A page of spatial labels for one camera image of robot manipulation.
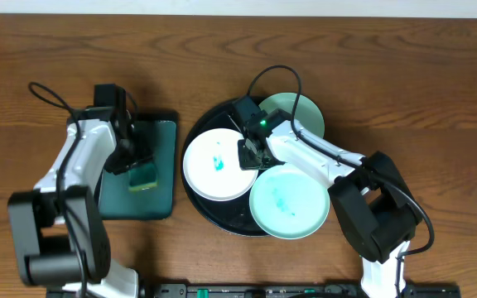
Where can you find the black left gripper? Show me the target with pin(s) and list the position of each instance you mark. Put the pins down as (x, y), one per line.
(135, 161)

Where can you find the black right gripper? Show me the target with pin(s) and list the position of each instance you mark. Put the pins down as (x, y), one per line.
(246, 162)

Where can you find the green yellow sponge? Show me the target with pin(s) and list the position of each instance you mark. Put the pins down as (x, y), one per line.
(142, 177)

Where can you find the white plate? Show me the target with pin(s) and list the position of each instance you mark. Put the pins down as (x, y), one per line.
(211, 166)

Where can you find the mint green plate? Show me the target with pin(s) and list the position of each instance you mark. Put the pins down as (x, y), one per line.
(286, 203)
(307, 112)

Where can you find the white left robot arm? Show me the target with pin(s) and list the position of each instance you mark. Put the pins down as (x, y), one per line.
(58, 233)

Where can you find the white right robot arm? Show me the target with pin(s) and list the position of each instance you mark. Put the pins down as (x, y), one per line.
(376, 211)

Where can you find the dark green rectangular tray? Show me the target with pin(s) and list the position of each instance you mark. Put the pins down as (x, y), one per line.
(117, 202)

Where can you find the round black tray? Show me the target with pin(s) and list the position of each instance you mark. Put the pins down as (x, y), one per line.
(232, 216)

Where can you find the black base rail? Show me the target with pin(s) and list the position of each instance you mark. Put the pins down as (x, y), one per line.
(347, 290)

